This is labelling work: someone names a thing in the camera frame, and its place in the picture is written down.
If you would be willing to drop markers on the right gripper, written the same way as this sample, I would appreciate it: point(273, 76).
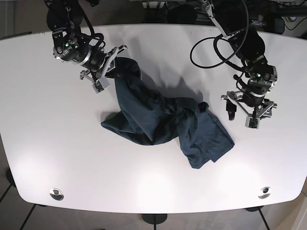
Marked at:
point(98, 64)

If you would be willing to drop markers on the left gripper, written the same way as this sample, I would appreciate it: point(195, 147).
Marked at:
point(254, 108)

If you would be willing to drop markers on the dark teal T-shirt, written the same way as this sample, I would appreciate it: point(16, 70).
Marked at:
point(148, 118)

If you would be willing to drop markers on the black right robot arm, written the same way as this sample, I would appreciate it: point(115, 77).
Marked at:
point(76, 41)

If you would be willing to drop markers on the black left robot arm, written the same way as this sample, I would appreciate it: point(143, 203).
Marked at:
point(240, 47)

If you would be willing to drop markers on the right chrome table grommet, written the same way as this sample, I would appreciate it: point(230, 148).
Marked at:
point(264, 193)

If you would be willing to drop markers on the chrome table grommet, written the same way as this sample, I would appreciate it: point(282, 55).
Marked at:
point(56, 194)
point(264, 193)

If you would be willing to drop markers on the left chrome table grommet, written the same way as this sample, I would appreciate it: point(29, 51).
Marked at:
point(56, 194)

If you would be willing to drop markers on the front black table foot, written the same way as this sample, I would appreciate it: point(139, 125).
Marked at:
point(154, 218)

